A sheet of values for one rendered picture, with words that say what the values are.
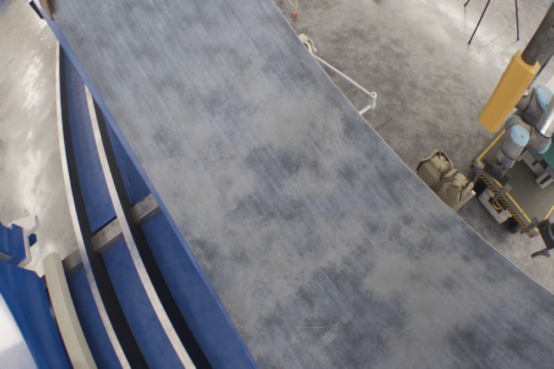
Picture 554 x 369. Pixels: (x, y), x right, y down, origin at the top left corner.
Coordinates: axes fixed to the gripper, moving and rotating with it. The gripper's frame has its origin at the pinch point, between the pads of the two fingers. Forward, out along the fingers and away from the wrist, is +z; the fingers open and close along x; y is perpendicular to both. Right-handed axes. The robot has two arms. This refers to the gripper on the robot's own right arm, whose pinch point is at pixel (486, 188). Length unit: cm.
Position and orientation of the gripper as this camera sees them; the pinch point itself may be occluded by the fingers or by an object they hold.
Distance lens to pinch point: 150.0
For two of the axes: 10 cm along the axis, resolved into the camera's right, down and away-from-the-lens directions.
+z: -0.6, 7.3, 6.8
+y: 7.7, -4.0, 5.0
